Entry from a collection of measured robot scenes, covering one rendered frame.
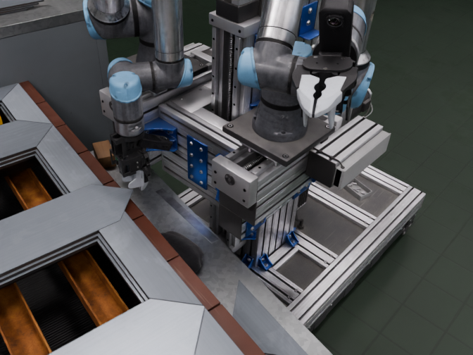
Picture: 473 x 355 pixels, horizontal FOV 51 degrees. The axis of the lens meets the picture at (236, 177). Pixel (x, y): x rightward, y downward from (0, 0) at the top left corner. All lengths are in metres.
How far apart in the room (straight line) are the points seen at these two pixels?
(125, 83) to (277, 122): 0.39
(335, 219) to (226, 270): 0.98
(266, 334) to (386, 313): 1.11
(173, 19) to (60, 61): 0.92
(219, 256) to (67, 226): 0.43
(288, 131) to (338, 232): 1.05
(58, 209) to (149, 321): 0.45
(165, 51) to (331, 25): 0.64
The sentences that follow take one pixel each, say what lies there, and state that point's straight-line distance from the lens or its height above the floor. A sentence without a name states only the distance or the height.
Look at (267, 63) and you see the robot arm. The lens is 0.95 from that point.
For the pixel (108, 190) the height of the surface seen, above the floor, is 0.84.
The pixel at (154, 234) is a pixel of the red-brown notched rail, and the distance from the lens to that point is 1.34.
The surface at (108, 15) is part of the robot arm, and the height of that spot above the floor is 1.24.
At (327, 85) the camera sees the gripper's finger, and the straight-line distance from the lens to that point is 0.69.
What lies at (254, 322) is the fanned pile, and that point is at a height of 0.72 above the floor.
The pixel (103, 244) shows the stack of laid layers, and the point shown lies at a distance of 1.32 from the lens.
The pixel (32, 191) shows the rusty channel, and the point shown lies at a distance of 1.76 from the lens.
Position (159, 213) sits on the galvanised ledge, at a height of 0.68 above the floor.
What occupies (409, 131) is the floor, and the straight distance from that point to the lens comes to 3.44.
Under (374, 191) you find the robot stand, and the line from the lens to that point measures 2.53.
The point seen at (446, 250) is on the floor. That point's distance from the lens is 2.67.
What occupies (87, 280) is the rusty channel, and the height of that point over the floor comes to 0.68.
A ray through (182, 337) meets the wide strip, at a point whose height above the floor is 0.84.
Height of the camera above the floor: 1.79
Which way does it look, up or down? 40 degrees down
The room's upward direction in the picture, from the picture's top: 3 degrees clockwise
